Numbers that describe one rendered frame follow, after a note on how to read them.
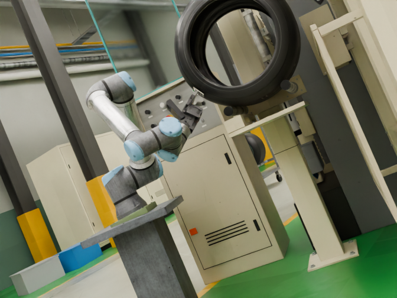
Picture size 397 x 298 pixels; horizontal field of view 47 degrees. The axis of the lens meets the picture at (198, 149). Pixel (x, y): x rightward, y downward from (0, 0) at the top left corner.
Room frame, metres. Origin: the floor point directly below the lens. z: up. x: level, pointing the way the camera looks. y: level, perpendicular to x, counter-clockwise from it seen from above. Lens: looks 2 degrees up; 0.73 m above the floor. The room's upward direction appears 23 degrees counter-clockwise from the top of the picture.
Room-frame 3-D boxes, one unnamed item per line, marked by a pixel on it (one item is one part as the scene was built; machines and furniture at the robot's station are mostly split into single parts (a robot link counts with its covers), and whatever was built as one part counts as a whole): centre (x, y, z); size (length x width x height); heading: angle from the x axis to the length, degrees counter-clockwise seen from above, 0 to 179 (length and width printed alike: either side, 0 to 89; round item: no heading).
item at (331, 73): (1.89, -0.63, 0.65); 0.90 x 0.02 x 0.70; 163
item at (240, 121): (2.25, -0.24, 0.84); 0.36 x 0.09 x 0.06; 163
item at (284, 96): (2.38, -0.43, 0.90); 0.40 x 0.03 x 0.10; 73
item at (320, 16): (2.31, -0.81, 1.05); 0.20 x 0.15 x 0.30; 163
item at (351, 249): (2.46, -0.43, 0.01); 0.27 x 0.27 x 0.02; 73
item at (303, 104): (2.21, -0.38, 0.80); 0.37 x 0.36 x 0.02; 73
